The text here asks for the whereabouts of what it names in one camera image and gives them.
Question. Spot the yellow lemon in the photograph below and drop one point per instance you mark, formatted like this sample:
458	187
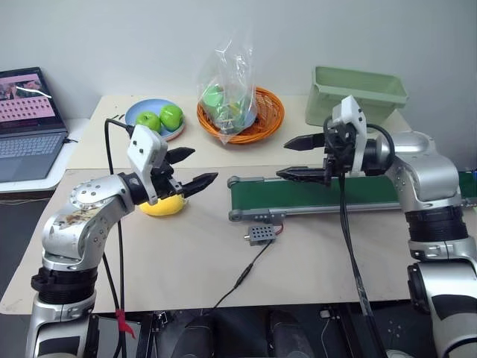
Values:
164	208

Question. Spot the green conveyor belt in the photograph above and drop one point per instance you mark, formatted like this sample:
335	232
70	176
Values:
290	195

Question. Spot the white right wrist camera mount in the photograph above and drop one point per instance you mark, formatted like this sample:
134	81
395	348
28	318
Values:
354	113

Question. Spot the green apple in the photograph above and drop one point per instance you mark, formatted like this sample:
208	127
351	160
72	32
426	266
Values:
148	121
171	116

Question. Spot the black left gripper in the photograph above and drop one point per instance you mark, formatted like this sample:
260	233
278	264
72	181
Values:
165	182

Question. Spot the orange woven basket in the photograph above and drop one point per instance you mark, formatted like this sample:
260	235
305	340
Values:
270	112

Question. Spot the dark rounded shape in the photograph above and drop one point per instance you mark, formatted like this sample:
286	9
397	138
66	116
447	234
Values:
195	337
290	335

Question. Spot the grey laptop with pink screen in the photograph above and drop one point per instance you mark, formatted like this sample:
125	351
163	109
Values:
26	145

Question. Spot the light blue plate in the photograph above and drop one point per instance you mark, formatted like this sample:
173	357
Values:
130	113

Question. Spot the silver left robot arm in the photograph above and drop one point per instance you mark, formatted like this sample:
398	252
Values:
89	209

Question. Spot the clear plastic bag with toys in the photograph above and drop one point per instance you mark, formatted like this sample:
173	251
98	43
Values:
227	100

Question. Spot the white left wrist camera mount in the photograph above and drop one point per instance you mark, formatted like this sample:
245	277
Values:
143	143

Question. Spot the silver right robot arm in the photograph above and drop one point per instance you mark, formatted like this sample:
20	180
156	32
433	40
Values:
428	175

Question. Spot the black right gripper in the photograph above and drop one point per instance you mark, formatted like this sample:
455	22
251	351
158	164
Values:
339	151

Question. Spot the pale green plastic bin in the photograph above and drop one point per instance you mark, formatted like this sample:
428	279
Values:
346	89

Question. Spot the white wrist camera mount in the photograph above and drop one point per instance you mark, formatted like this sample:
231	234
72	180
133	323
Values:
354	113
143	143

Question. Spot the small grey control box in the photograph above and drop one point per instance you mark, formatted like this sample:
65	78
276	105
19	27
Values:
261	234

